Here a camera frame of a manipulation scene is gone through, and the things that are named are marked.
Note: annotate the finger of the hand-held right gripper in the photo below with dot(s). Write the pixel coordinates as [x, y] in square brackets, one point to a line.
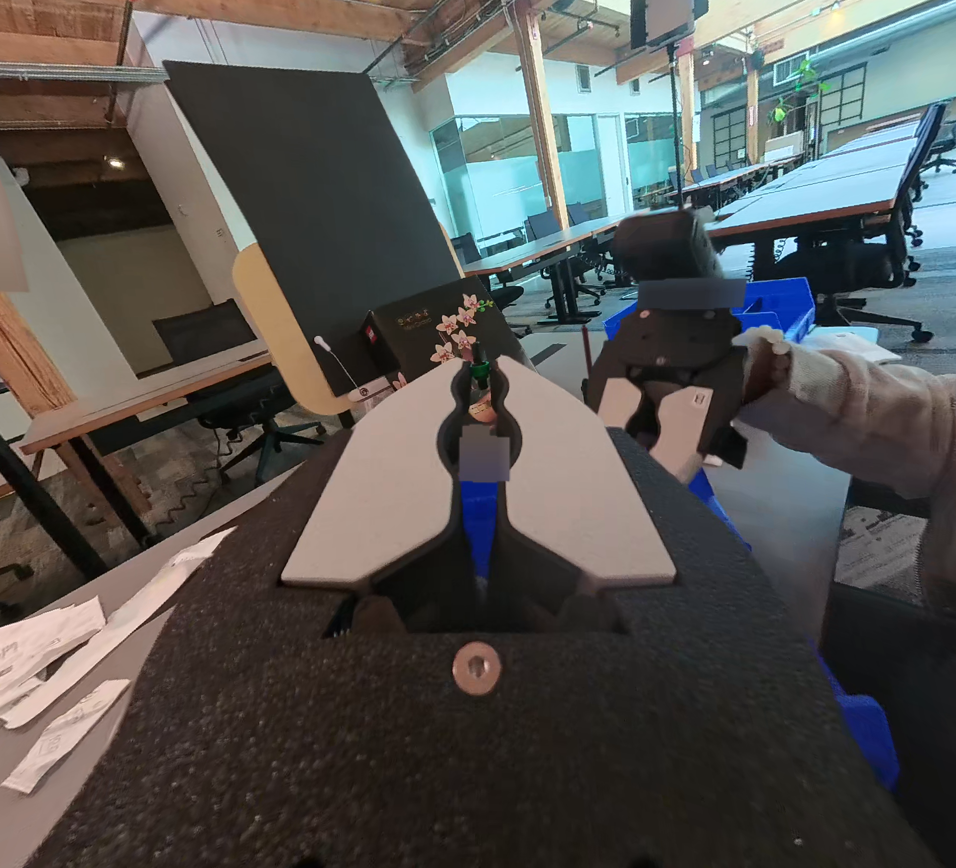
[620, 405]
[687, 435]

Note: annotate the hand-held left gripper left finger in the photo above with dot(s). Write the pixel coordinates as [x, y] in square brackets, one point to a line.
[373, 495]

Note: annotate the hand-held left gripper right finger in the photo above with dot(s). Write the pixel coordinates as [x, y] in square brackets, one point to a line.
[582, 495]

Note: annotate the blue plastic bin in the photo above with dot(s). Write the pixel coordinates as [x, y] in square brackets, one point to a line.
[859, 726]
[777, 300]

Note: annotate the small bottle with green cap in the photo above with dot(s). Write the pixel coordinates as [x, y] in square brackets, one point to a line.
[479, 369]

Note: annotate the person's right forearm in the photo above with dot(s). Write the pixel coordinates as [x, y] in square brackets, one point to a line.
[866, 412]

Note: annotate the person's right hand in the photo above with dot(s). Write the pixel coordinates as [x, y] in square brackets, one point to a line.
[765, 375]

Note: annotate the thin red stick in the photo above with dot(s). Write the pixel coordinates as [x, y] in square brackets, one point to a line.
[588, 353]

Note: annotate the black office chair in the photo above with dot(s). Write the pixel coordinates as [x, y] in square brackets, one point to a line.
[567, 248]
[485, 271]
[874, 263]
[224, 390]

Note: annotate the black orchid print box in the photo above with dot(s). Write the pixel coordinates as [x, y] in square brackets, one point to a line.
[418, 338]

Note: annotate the long office table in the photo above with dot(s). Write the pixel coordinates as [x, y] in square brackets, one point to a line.
[814, 196]
[538, 248]

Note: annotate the white paper packet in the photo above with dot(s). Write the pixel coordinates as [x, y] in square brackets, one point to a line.
[45, 640]
[71, 733]
[127, 621]
[844, 344]

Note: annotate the beige rounded partition panel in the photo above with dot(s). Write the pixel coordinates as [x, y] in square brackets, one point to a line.
[276, 330]

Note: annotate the black light stand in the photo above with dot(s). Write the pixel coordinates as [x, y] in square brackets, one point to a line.
[677, 129]

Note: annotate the wooden side table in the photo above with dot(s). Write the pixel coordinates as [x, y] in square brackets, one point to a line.
[142, 398]

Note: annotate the wooden pillar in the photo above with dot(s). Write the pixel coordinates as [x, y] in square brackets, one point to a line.
[539, 121]

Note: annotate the green potted plant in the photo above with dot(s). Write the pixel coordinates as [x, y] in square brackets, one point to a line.
[799, 88]

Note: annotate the black backdrop board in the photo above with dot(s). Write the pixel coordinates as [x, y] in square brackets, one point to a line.
[314, 211]

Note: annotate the person's dark trousers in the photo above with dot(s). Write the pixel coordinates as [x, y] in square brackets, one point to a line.
[896, 696]

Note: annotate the studio light panel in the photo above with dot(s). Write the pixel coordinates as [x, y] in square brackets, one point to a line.
[670, 6]

